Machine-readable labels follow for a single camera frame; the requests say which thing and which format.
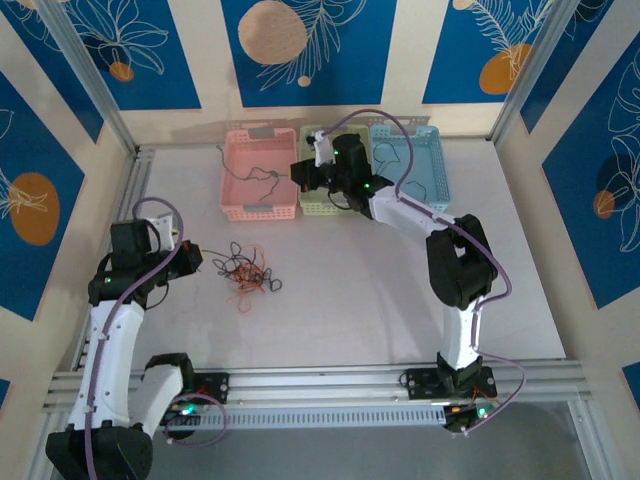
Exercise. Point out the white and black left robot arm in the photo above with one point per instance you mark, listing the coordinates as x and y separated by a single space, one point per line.
115 360

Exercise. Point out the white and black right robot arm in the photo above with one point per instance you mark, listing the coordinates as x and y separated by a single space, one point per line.
415 212

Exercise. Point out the green perforated plastic basket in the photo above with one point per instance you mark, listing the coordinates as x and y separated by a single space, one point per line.
315 205

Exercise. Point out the blue perforated plastic basket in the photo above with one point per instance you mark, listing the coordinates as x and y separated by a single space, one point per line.
425 155

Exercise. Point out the pink perforated plastic basket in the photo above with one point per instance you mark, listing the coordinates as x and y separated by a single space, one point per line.
250 150

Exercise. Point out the controller board with green light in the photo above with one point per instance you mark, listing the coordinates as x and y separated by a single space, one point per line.
460 420
177 415

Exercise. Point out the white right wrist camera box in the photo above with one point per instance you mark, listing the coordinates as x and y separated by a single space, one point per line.
320 147

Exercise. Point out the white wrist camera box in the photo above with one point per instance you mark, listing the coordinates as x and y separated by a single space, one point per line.
165 230
320 147

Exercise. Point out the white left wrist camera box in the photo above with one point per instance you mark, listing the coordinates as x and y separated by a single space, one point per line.
165 230

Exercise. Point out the aluminium side rail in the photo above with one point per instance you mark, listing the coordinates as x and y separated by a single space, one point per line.
135 185

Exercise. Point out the blue floral wall panel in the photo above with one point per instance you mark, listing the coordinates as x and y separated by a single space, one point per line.
350 75
45 150
450 75
565 75
50 65
150 75
575 200

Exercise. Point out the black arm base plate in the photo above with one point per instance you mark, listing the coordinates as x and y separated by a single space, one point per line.
217 387
417 385

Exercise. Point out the aluminium frame post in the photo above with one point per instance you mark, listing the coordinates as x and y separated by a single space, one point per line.
535 60
85 75

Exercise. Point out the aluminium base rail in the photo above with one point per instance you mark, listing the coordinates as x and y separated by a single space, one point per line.
320 382

